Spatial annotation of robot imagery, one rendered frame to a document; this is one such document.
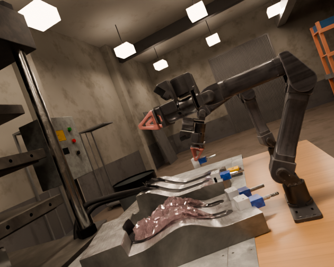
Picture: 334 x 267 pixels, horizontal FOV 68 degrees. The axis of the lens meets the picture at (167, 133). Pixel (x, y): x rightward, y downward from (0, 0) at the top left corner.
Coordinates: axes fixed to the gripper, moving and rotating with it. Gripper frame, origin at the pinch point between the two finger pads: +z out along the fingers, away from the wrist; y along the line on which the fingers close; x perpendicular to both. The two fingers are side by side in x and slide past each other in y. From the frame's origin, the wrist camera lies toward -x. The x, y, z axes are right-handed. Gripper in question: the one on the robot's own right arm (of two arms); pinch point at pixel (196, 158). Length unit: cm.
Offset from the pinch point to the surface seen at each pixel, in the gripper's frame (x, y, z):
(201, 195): 7.9, 36.4, 6.2
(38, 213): -62, 44, 26
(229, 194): 18, 50, -1
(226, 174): 16.5, 31.6, -2.8
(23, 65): -89, 27, -40
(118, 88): -350, -611, -45
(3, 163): -74, 52, 3
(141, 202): -17.0, 36.4, 14.1
